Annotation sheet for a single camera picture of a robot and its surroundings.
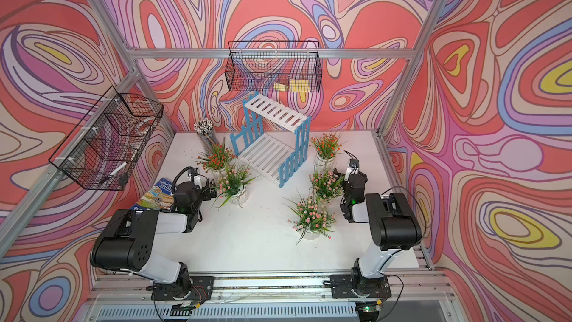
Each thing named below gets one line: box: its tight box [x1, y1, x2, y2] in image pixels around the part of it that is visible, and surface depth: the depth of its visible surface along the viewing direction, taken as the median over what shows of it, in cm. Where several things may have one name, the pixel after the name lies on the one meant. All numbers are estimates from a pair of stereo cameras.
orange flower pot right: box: [309, 132, 348, 167], surface depth 100 cm
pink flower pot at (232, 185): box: [215, 161, 259, 208], surface depth 88 cm
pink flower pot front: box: [282, 189, 338, 246], surface depth 77 cm
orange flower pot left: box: [191, 143, 239, 176], surface depth 93 cm
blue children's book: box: [129, 177, 176, 211], surface depth 95 cm
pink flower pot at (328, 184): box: [309, 167, 346, 204], surface depth 85 cm
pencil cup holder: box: [193, 117, 214, 153], surface depth 100 cm
